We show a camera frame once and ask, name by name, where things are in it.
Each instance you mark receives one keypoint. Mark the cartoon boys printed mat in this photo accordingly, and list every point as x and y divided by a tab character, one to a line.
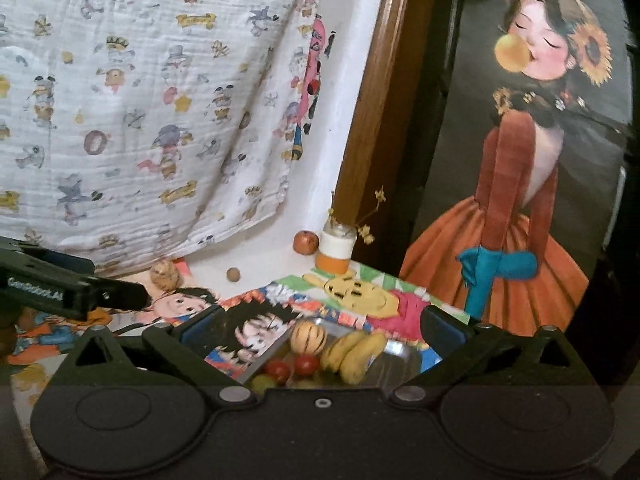
180	305

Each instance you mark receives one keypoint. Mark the yellow bear printed mat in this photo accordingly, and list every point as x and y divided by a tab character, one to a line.
350	290

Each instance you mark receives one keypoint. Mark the small red cherry tomato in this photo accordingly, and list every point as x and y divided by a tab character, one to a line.
277	370

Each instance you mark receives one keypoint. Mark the large yellow banana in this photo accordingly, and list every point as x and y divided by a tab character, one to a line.
365	360

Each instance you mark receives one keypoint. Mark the red apple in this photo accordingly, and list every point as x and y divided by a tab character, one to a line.
306	242

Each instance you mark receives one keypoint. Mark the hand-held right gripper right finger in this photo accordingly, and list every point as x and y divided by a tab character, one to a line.
442	332

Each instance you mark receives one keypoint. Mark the green grape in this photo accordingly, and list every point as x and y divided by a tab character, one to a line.
262	384

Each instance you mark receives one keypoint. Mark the white cartoon printed blanket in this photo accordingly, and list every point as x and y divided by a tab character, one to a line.
150	110

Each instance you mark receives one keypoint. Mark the pink cartoon wall sticker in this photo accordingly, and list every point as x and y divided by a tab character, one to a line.
312	75

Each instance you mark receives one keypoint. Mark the dried yellow flower twig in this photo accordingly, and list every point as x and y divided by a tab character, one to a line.
368	235

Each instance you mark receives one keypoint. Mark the brown round nut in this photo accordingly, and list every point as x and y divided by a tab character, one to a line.
233	274

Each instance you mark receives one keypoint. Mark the large striped yellow melon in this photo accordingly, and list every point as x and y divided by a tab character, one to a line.
308	337

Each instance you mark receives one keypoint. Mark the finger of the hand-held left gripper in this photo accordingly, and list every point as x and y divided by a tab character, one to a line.
125	296

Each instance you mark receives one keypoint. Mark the metal tray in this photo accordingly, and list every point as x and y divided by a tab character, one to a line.
395	365

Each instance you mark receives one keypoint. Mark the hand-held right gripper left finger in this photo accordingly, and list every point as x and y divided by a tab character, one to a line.
200	332

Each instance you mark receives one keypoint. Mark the white and orange cup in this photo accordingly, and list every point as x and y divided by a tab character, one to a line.
336	250

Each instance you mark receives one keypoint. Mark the small yellow banana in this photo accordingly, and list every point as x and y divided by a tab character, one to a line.
342	349

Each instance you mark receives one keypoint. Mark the wall poster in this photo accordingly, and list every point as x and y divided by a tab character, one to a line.
510	160

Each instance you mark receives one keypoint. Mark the anime figures printed mat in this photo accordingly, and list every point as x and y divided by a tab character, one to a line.
260	330

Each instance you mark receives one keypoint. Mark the wooden door frame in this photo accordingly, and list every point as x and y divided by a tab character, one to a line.
380	110

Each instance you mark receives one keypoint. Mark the small striped yellow melon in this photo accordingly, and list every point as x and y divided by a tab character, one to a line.
164	275

